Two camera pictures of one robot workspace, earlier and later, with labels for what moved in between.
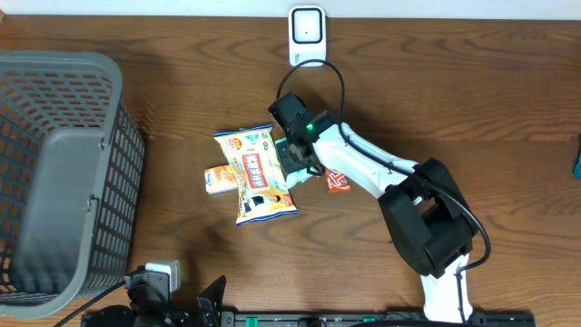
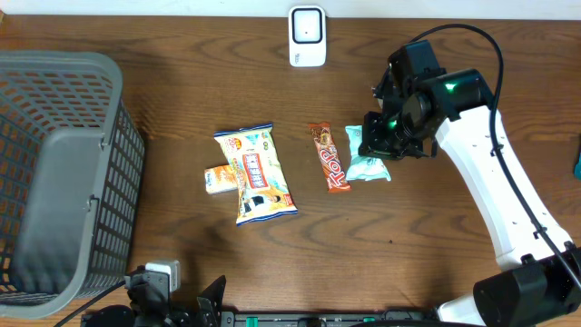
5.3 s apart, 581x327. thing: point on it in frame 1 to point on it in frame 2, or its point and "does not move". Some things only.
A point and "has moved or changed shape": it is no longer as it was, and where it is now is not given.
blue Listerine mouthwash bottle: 577,168 does not move
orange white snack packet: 219,179 does not move
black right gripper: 280,150 to 375,143
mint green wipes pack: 295,177 has moved or changed shape
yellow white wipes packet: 259,172 does not move
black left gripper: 208,304 does not move
